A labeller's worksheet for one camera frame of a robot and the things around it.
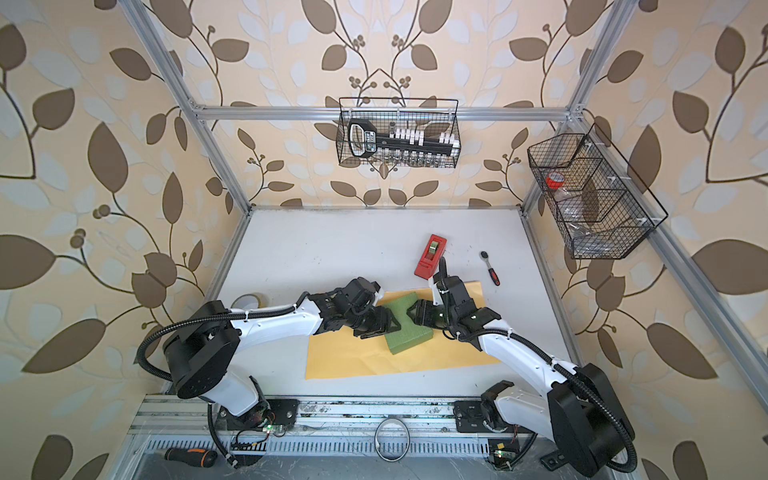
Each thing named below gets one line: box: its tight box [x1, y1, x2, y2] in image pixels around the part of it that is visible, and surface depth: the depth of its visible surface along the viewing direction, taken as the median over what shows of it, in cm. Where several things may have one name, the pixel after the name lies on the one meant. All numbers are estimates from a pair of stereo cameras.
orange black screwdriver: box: [165, 448, 218, 468], surface depth 69 cm
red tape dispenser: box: [414, 234, 447, 280], surface depth 102 cm
